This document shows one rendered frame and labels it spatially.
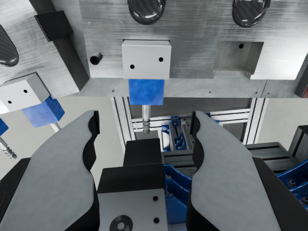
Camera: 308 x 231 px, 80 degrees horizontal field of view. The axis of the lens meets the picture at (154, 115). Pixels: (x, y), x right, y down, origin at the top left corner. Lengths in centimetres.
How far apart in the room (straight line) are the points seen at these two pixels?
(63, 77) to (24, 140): 143
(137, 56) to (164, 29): 5
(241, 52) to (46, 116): 29
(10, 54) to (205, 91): 30
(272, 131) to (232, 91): 132
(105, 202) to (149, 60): 24
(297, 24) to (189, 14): 12
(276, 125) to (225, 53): 141
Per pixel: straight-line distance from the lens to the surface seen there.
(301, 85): 43
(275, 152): 64
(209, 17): 23
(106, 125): 139
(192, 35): 23
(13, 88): 30
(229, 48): 27
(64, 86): 30
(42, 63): 30
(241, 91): 38
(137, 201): 34
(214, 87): 36
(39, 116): 33
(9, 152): 42
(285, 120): 167
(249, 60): 28
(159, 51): 20
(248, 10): 25
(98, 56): 22
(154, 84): 22
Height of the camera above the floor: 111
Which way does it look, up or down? 58 degrees down
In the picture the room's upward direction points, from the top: 177 degrees clockwise
